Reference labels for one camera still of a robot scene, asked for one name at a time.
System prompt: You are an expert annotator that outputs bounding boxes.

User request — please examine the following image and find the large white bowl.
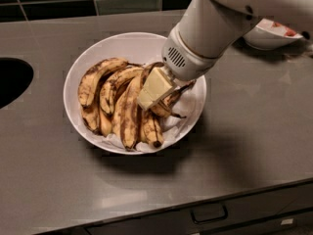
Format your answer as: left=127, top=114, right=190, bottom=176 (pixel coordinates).
left=63, top=31, right=207, bottom=156

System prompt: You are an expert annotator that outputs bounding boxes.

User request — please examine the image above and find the spotted banana far left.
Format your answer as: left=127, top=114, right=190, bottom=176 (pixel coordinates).
left=77, top=58, right=128, bottom=108

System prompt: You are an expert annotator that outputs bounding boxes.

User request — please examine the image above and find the white paper in bowl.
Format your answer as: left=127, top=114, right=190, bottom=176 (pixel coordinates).
left=97, top=78, right=206, bottom=155

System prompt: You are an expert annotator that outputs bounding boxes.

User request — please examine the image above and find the lower right short banana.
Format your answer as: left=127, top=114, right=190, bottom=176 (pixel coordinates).
left=140, top=111, right=164, bottom=148

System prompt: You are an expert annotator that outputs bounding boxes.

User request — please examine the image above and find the lower left banana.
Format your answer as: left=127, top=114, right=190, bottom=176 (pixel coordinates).
left=80, top=102, right=112, bottom=137

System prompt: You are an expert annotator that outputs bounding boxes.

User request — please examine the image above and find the curved dark spotted banana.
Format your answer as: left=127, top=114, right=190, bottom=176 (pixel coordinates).
left=141, top=62, right=183, bottom=118

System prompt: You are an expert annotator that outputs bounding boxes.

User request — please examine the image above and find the dark round sink hole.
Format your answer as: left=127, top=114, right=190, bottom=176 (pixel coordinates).
left=0, top=58, right=34, bottom=109

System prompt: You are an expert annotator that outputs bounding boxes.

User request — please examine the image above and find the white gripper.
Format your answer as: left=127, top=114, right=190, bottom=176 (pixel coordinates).
left=138, top=24, right=217, bottom=110

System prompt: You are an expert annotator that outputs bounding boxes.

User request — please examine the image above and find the large spotted banana centre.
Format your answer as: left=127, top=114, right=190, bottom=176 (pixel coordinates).
left=112, top=76, right=141, bottom=150

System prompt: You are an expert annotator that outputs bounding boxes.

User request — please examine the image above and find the dark drawer front with handle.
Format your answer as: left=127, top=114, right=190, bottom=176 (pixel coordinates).
left=86, top=184, right=313, bottom=235

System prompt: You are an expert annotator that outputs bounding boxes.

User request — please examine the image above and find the small banana with stem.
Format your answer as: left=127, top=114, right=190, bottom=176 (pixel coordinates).
left=163, top=80, right=196, bottom=107

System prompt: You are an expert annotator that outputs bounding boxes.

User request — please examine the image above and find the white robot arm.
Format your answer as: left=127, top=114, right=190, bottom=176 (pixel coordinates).
left=138, top=0, right=313, bottom=110

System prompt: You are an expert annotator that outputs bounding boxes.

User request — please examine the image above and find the white bowl with paper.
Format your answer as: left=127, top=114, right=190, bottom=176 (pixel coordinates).
left=244, top=19, right=302, bottom=50

